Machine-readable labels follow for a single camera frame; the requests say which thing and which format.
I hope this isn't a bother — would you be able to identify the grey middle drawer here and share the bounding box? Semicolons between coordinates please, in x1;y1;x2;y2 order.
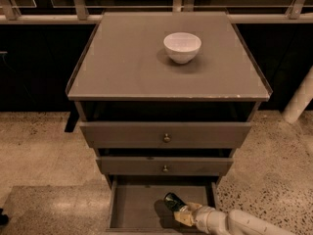
97;157;233;176

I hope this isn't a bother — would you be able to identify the grey drawer cabinet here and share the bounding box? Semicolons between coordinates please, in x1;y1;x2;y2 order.
65;11;273;188

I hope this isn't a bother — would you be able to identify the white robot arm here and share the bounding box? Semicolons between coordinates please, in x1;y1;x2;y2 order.
173;68;313;235

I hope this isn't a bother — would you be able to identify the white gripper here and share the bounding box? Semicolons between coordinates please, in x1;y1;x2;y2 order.
174;202;215;234

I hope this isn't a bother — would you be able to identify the white ceramic bowl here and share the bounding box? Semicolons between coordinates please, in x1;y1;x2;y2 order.
163;32;201;64

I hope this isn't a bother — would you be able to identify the grey top drawer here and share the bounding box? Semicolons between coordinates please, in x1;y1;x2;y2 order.
80;121;251;149

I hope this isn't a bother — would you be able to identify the metal window railing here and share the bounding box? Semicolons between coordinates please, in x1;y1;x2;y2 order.
0;0;313;24

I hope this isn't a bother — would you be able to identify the black object at floor edge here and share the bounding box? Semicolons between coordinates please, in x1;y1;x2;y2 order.
0;209;9;225

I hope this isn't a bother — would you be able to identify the grey drawer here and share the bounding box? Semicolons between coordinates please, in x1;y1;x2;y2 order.
97;157;233;176
106;175;218;235
80;121;251;149

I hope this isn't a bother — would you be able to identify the green soda can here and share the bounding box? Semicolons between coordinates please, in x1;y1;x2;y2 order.
163;193;186;212

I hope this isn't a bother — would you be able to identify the grey bottom drawer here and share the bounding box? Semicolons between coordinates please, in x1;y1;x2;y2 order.
106;175;218;235

